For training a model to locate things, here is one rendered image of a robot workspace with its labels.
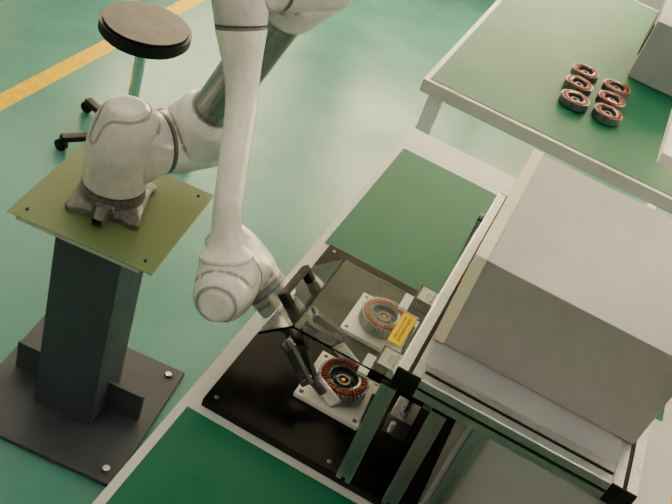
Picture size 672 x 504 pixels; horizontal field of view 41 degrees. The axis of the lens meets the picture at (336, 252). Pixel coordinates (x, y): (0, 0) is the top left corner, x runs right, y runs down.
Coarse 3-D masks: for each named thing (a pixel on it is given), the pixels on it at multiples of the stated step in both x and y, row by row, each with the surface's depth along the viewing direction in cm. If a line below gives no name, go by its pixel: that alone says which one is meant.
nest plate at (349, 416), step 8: (320, 360) 197; (352, 384) 195; (296, 392) 188; (304, 392) 189; (312, 392) 190; (368, 392) 194; (304, 400) 188; (312, 400) 188; (320, 400) 189; (368, 400) 192; (320, 408) 187; (328, 408) 188; (336, 408) 188; (344, 408) 189; (352, 408) 189; (360, 408) 190; (336, 416) 187; (344, 416) 187; (352, 416) 188; (360, 416) 188; (344, 424) 187; (352, 424) 186
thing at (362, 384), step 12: (336, 360) 193; (348, 360) 195; (324, 372) 190; (336, 372) 194; (348, 372) 194; (336, 384) 191; (348, 384) 191; (360, 384) 191; (348, 396) 187; (360, 396) 188
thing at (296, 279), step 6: (300, 270) 175; (306, 270) 175; (294, 276) 173; (300, 276) 173; (306, 276) 175; (312, 276) 176; (288, 282) 172; (294, 282) 171; (306, 282) 176; (312, 282) 176; (288, 288) 169; (294, 288) 170; (282, 294) 168; (288, 294) 168; (282, 300) 168; (288, 300) 168; (288, 306) 168
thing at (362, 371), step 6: (360, 366) 185; (360, 372) 184; (366, 372) 184; (372, 372) 183; (366, 378) 184; (372, 378) 183; (378, 378) 182; (378, 384) 184; (402, 396) 182; (408, 396) 182; (408, 402) 184; (414, 402) 182; (420, 402) 181; (408, 408) 184; (402, 414) 186
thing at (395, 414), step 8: (400, 400) 189; (400, 408) 188; (416, 408) 189; (392, 416) 186; (400, 416) 186; (408, 416) 187; (384, 424) 188; (400, 424) 186; (408, 424) 185; (392, 432) 188; (400, 432) 187
